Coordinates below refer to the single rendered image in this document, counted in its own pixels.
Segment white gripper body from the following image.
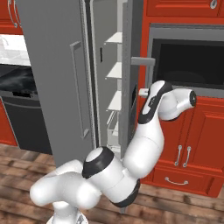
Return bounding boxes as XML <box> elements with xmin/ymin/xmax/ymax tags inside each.
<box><xmin>138</xmin><ymin>87</ymin><xmax>151</xmax><ymax>99</ymax></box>

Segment white freezer shelf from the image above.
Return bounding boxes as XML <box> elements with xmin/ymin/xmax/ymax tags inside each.
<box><xmin>106</xmin><ymin>89</ymin><xmax>123</xmax><ymax>113</ymax></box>
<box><xmin>105</xmin><ymin>61</ymin><xmax>123</xmax><ymax>81</ymax></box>
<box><xmin>103</xmin><ymin>31</ymin><xmax>123</xmax><ymax>46</ymax></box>

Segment white freezer basket drawer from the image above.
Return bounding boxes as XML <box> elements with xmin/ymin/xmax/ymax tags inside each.
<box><xmin>106</xmin><ymin>110</ymin><xmax>123</xmax><ymax>148</ymax></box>

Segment grey fridge door with dispenser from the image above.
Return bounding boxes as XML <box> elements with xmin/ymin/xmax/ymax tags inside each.
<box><xmin>120</xmin><ymin>0</ymin><xmax>144</xmax><ymax>160</ymax></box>

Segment red cupboard door with knob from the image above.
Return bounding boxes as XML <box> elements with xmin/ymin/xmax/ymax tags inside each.
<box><xmin>145</xmin><ymin>0</ymin><xmax>224</xmax><ymax>18</ymax></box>

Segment grey freezer door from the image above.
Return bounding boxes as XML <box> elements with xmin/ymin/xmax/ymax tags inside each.
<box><xmin>15</xmin><ymin>0</ymin><xmax>98</xmax><ymax>170</ymax></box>

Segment built-in grey oven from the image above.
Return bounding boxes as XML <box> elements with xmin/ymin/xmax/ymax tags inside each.
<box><xmin>146</xmin><ymin>23</ymin><xmax>224</xmax><ymax>99</ymax></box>

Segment grey fridge body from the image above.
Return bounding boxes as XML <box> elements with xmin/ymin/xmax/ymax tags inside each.
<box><xmin>82</xmin><ymin>0</ymin><xmax>130</xmax><ymax>156</ymax></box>

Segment red drawer front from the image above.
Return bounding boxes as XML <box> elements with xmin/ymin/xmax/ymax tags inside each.
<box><xmin>150</xmin><ymin>165</ymin><xmax>219</xmax><ymax>198</ymax></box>

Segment black dishwasher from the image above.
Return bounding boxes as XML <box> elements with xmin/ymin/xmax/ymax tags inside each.
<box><xmin>0</xmin><ymin>88</ymin><xmax>54</xmax><ymax>156</ymax></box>

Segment red base cupboard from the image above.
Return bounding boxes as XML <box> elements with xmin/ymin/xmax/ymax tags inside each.
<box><xmin>0</xmin><ymin>97</ymin><xmax>19</xmax><ymax>147</ymax></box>

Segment grey fridge door handle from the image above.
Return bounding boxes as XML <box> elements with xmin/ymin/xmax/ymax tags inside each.
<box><xmin>130</xmin><ymin>56</ymin><xmax>157</xmax><ymax>89</ymax></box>

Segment silver cupboard door handle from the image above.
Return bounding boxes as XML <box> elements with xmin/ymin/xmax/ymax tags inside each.
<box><xmin>182</xmin><ymin>145</ymin><xmax>193</xmax><ymax>169</ymax></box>
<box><xmin>173</xmin><ymin>144</ymin><xmax>184</xmax><ymax>167</ymax></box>

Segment grey freezer door handle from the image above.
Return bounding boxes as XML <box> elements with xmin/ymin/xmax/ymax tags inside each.
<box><xmin>69</xmin><ymin>40</ymin><xmax>91</xmax><ymax>140</ymax></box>

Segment silver drawer handle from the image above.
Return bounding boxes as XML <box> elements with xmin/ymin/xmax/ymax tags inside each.
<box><xmin>164</xmin><ymin>176</ymin><xmax>190</xmax><ymax>186</ymax></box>

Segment red wall cupboards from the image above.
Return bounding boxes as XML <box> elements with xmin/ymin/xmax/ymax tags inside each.
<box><xmin>0</xmin><ymin>0</ymin><xmax>25</xmax><ymax>36</ymax></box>

